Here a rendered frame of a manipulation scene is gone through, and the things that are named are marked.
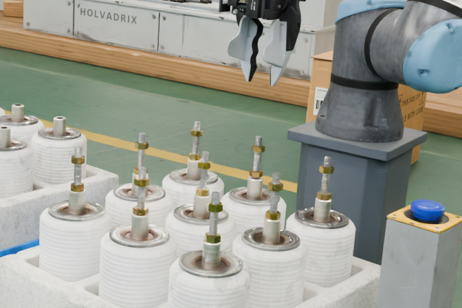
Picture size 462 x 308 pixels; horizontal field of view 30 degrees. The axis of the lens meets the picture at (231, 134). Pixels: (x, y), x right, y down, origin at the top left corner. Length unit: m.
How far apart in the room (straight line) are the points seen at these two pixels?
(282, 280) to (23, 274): 0.34
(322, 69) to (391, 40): 0.93
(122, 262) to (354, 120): 0.54
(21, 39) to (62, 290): 2.82
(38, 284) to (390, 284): 0.44
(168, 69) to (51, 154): 1.88
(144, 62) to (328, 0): 0.78
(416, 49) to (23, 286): 0.65
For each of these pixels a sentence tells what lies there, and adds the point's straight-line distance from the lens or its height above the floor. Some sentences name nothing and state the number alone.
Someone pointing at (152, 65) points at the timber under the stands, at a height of 0.05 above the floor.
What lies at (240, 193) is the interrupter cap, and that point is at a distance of 1.27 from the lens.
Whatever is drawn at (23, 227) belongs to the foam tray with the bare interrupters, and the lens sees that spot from 1.45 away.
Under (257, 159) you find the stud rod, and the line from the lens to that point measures 1.24.
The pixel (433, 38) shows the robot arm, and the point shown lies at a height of 0.49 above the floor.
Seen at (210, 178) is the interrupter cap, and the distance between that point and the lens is 1.33.
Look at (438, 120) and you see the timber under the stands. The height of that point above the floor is 0.04.
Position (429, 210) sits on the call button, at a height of 0.33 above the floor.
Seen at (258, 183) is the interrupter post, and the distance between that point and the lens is 1.25.
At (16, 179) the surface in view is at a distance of 1.45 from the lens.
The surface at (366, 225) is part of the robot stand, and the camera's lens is 1.46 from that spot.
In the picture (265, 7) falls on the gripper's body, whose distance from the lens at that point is 1.15.
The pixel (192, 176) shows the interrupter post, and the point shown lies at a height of 0.26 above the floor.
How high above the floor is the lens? 0.65
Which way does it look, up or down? 15 degrees down
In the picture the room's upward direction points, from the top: 4 degrees clockwise
